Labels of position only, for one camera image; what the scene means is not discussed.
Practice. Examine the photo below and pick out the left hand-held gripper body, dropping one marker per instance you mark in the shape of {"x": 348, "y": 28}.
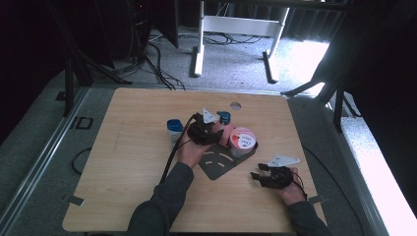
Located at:
{"x": 201, "y": 131}

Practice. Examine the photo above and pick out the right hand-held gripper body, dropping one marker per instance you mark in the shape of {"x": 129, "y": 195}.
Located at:
{"x": 278, "y": 175}

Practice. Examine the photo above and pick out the pink bottle with blue cap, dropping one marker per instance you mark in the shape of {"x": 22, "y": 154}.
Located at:
{"x": 226, "y": 129}

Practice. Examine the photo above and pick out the pink-lidded round jar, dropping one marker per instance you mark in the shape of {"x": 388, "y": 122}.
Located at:
{"x": 242, "y": 141}

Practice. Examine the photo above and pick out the white bottle with blue cap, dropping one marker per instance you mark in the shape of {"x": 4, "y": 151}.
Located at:
{"x": 174, "y": 129}

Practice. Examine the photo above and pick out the black fan-shaped slotted rack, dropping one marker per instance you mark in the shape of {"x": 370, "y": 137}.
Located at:
{"x": 216, "y": 162}

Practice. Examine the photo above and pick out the person's right hand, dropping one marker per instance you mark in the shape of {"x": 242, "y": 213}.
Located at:
{"x": 293, "y": 191}

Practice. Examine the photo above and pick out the person's left hand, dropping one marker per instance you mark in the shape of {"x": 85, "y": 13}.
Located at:
{"x": 190, "y": 154}

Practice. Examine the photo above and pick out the grey tape strip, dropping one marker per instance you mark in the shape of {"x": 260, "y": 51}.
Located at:
{"x": 318, "y": 199}
{"x": 74, "y": 200}

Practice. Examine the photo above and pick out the black metal stand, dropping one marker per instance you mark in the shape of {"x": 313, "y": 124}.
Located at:
{"x": 69, "y": 78}
{"x": 337, "y": 105}

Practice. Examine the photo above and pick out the dark cabinet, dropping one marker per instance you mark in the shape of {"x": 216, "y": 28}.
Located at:
{"x": 154, "y": 19}

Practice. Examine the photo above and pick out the metal floor rail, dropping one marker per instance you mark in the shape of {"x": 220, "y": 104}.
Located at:
{"x": 354, "y": 170}
{"x": 42, "y": 155}

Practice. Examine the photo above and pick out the white desk frame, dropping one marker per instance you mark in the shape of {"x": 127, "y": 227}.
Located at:
{"x": 241, "y": 25}

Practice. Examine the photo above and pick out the black rectangular floor bracket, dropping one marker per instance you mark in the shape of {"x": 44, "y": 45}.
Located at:
{"x": 84, "y": 123}

